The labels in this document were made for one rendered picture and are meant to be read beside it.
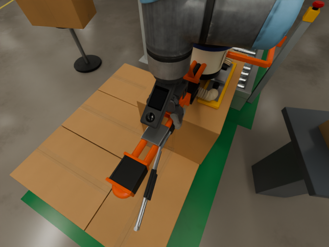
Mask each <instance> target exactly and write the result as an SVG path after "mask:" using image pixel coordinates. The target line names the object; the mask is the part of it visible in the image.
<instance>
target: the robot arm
mask: <svg viewBox="0 0 329 247"><path fill-rule="evenodd" d="M140 2H141V7H142V16H143V25H144V33H145V42H146V51H147V60H148V69H149V71H150V72H151V73H152V74H153V76H154V78H155V79H156V81H155V84H154V86H153V89H152V91H151V93H150V95H149V97H148V99H147V101H146V107H145V109H144V112H143V114H142V117H141V119H140V122H141V123H142V124H145V125H147V126H149V127H152V128H154V129H158V128H159V127H160V125H161V123H162V120H163V118H164V115H165V112H166V111H168V112H171V114H170V117H171V118H172V120H173V124H174V125H175V127H174V128H175V129H177V130H179V129H180V128H181V126H182V122H183V117H184V115H185V112H186V109H185V108H182V107H181V106H180V104H179V99H180V98H181V96H182V95H183V98H182V99H184V97H185V96H186V94H187V89H188V80H185V79H183V77H184V76H185V75H186V74H187V73H188V71H189V68H190V62H191V56H192V50H193V43H197V44H207V45H217V46H226V47H235V48H245V49H251V50H255V49H261V50H268V49H271V48H273V47H275V46H276V45H277V44H278V43H279V42H280V41H281V40H282V39H283V38H284V37H285V35H286V34H287V32H288V31H289V30H290V28H291V27H292V25H293V23H294V22H295V20H296V18H297V16H298V14H299V12H300V10H301V7H302V5H303V2H304V0H140ZM184 82H185V83H184ZM185 89H186V90H185ZM185 91H186V92H185Z"/></svg>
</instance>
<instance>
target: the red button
mask: <svg viewBox="0 0 329 247"><path fill-rule="evenodd" d="M324 5H325V4H324V2H322V1H319V0H317V1H314V2H313V4H312V6H313V7H312V9H313V10H318V9H319V8H321V7H323V6H324Z"/></svg>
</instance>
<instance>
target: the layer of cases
mask: <svg viewBox="0 0 329 247"><path fill-rule="evenodd" d="M153 79H154V76H153V74H152V73H151V72H148V71H145V70H142V69H140V68H137V67H134V66H131V65H129V64H126V63H125V64H123V65H122V66H121V67H120V68H119V69H118V70H117V71H116V72H115V73H114V74H113V75H112V76H111V77H110V78H109V79H108V80H107V81H106V82H105V83H104V84H103V85H102V86H101V87H100V88H99V89H98V90H97V91H96V92H94V93H93V94H92V95H91V96H90V97H89V98H88V99H87V100H86V101H85V102H84V103H83V104H82V105H81V106H80V107H79V108H78V109H77V110H76V111H75V112H74V113H73V114H72V115H71V116H70V117H69V118H68V119H66V120H65V121H64V122H63V123H62V124H61V126H59V127H58V128H57V129H56V130H55V131H54V132H53V133H52V134H51V135H50V136H49V137H48V138H47V139H46V140H45V141H44V142H43V143H42V144H41V145H40V146H39V147H37V148H36V149H35V150H34V151H33V152H32V153H31V154H30V155H29V156H28V157H27V158H26V159H25V160H24V161H23V162H22V163H21V164H20V165H19V166H18V167H17V168H16V169H15V170H14V171H13V172H12V173H11V174H10V176H11V177H13V178H14V179H15V180H17V181H18V182H19V183H21V184H22V185H23V186H25V187H26V188H27V189H28V190H30V191H31V192H33V193H34V194H35V195H37V196H38V197H39V198H41V199H42V200H43V201H45V202H46V203H47V204H49V205H50V206H51V207H53V208H54V209H55V210H57V211H58V212H59V213H61V214H62V215H63V216H65V217H66V218H67V219H69V220H70V221H71V222H73V223H74V224H75V225H77V226H78V227H80V228H81V229H82V230H85V232H86V233H88V234H89V235H90V236H92V237H93V238H94V239H96V240H97V241H98V242H100V243H101V244H103V245H104V246H105V247H166V246H167V243H168V241H169V238H170V236H171V233H172V231H173V228H174V226H175V224H176V221H177V219H178V217H179V214H180V212H181V209H182V207H183V204H184V202H185V199H186V197H187V194H188V192H189V189H190V187H191V184H192V182H193V180H194V177H195V175H196V172H197V170H198V167H199V164H198V163H196V162H194V161H191V160H189V159H187V158H185V157H183V156H181V155H179V154H176V153H174V152H172V151H170V150H168V149H166V148H162V150H161V151H162V153H161V156H160V159H159V163H158V166H157V172H156V174H157V175H158V176H157V179H156V183H155V186H154V190H153V194H152V197H151V200H150V201H149V200H148V201H147V205H146V208H145V211H144V215H143V218H142V222H141V226H140V229H139V231H138V230H137V231H134V227H135V224H136V220H137V217H138V214H139V211H140V207H141V203H142V200H143V195H144V192H145V188H146V186H147V182H148V179H149V176H150V173H151V169H152V168H153V164H154V161H155V158H156V155H157V154H156V155H155V157H154V158H153V160H152V162H151V164H150V165H149V171H148V173H147V174H146V176H145V178H144V180H143V182H142V183H141V185H140V187H139V188H138V190H137V192H136V194H135V196H134V197H132V196H130V197H128V198H124V199H121V198H118V197H116V196H115V195H114V194H113V191H112V184H110V183H109V182H107V181H106V180H105V179H106V178H107V177H108V178H109V177H110V176H111V174H112V173H113V171H114V170H115V168H116V167H117V165H118V164H119V162H120V161H121V160H122V158H123V157H124V154H123V153H124V152H127V153H129V154H132V152H133V151H134V149H135V148H136V146H137V145H138V143H139V142H140V140H141V136H142V134H143V133H144V131H143V127H142V123H141V122H140V119H141V118H140V113H139V109H138V105H137V99H138V98H139V97H140V96H141V94H142V93H143V92H144V90H145V89H146V88H147V86H148V85H149V84H150V83H151V81H152V80H153Z"/></svg>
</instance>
